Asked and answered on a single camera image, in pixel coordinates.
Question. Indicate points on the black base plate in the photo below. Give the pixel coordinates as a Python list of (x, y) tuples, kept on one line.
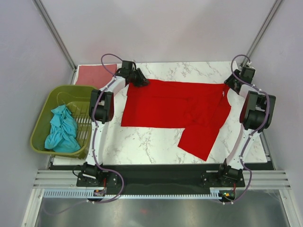
[(157, 179)]

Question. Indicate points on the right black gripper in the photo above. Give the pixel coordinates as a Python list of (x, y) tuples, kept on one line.
[(229, 81)]

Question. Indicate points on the olive green laundry basket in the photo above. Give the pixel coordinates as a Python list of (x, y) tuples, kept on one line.
[(77, 100)]

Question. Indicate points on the folded pink t shirt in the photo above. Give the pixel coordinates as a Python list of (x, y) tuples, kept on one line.
[(93, 75)]

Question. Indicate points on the left aluminium frame post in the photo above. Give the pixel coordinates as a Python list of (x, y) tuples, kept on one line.
[(53, 30)]

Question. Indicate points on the white slotted cable duct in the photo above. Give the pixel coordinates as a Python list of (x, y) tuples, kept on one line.
[(93, 194)]

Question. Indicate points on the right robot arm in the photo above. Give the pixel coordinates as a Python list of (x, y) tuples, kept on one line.
[(256, 115)]

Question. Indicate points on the teal t shirt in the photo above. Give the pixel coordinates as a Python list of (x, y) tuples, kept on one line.
[(63, 132)]

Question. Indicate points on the aluminium frame post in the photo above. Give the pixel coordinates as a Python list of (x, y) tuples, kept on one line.
[(53, 30), (265, 25)]

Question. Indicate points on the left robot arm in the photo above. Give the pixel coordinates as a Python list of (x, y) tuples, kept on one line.
[(101, 112)]

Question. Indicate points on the red t shirt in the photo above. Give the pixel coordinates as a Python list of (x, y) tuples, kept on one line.
[(199, 109)]

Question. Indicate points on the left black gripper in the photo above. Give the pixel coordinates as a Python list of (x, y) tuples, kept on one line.
[(141, 82)]

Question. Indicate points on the right aluminium frame post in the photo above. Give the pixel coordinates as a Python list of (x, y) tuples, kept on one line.
[(265, 25)]

